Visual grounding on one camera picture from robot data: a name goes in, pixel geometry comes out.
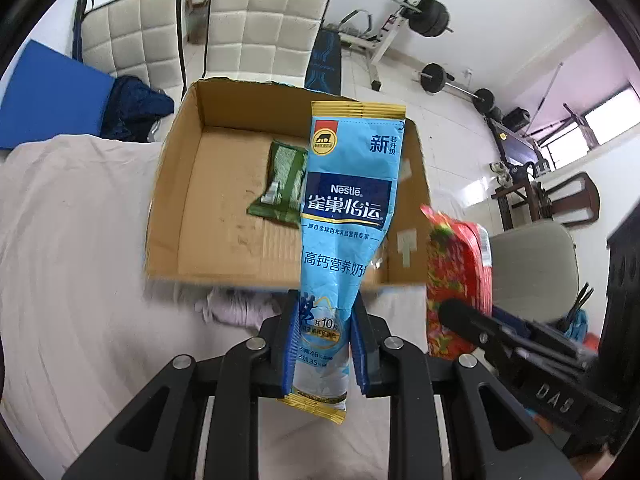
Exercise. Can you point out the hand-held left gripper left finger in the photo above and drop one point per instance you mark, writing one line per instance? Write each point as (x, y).
(287, 355)

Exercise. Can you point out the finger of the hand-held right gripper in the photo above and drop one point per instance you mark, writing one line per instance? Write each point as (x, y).
(462, 316)

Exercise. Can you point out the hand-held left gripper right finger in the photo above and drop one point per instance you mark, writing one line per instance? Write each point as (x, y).
(358, 355)

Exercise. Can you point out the red floral snack packet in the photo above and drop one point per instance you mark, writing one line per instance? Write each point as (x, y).
(450, 270)

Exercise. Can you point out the light blue milk powder packet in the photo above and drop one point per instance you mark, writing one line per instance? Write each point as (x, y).
(345, 220)

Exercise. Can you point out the brown cardboard box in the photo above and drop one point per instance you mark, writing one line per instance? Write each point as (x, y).
(210, 200)

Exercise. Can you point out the green snack packet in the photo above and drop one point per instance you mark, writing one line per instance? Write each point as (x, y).
(282, 180)

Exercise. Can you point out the blue bag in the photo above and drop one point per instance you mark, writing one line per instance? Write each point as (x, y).
(579, 325)

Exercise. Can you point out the lilac cloth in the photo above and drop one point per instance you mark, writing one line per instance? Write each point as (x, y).
(235, 307)

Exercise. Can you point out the beige cushioned chair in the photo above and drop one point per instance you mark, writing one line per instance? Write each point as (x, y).
(535, 270)

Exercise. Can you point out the dark wooden chair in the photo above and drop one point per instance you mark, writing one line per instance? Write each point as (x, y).
(575, 200)

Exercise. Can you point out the beige bed sheet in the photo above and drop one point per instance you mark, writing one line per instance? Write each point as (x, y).
(75, 270)

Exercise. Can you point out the window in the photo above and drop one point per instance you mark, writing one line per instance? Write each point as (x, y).
(600, 120)

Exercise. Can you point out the small barbell with plates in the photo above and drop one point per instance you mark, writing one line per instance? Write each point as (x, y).
(435, 77)

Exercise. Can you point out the dark blue cloth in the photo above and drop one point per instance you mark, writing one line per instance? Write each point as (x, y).
(137, 110)

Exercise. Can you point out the blue black bench pad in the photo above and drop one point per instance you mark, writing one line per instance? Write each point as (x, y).
(324, 62)

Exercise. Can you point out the barbell with black plates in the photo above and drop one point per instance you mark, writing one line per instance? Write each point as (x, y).
(432, 15)

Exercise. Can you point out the white padded chair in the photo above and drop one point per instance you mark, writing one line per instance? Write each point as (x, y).
(135, 40)
(270, 25)

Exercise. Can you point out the blue folder board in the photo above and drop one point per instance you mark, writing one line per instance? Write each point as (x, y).
(50, 95)

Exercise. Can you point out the white weight bench frame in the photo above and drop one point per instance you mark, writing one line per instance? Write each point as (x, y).
(385, 35)

